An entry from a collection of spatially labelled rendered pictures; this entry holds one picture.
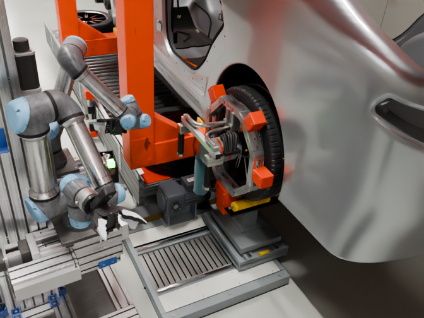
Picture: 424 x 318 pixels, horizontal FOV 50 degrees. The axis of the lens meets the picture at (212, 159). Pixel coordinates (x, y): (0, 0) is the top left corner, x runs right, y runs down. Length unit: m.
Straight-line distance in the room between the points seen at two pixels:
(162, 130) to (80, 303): 1.10
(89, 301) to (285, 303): 1.14
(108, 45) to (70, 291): 2.67
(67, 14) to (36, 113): 2.82
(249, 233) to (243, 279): 0.29
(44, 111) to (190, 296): 1.49
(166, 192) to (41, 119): 1.38
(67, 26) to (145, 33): 2.01
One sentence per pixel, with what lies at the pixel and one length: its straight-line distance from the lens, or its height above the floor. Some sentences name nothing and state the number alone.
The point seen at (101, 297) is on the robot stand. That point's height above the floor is 0.21.
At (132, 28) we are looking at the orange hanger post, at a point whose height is 1.42.
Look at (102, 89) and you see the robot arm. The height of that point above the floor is 1.25.
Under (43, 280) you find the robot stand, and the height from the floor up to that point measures 0.73.
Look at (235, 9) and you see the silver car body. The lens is 2.45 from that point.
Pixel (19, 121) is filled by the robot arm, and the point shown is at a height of 1.41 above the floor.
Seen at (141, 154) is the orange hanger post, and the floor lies 0.63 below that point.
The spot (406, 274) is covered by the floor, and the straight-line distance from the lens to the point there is 3.32.
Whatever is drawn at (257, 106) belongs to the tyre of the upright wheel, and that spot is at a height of 1.15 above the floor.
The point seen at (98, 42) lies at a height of 0.65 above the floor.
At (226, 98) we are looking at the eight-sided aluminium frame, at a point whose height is 1.12.
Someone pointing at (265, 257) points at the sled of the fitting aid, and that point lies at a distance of 2.91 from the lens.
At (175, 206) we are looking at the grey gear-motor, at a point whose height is 0.32.
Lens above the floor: 2.20
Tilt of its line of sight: 34 degrees down
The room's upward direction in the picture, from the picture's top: 5 degrees clockwise
